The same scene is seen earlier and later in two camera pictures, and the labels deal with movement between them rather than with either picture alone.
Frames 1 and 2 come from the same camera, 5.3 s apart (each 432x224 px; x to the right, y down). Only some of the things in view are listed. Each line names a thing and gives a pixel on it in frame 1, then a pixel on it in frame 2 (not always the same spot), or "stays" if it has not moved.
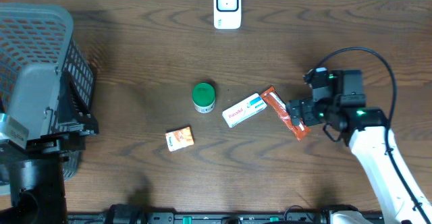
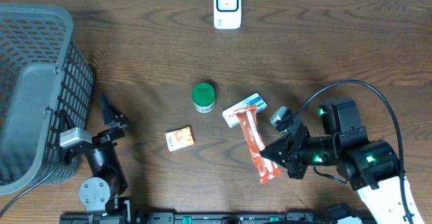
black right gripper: [307, 104] -> [290, 157]
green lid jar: [203, 96] stays
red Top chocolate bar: [299, 130] -> [265, 166]
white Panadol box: [244, 110] stays
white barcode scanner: [227, 6] stays
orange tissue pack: [179, 139] stays
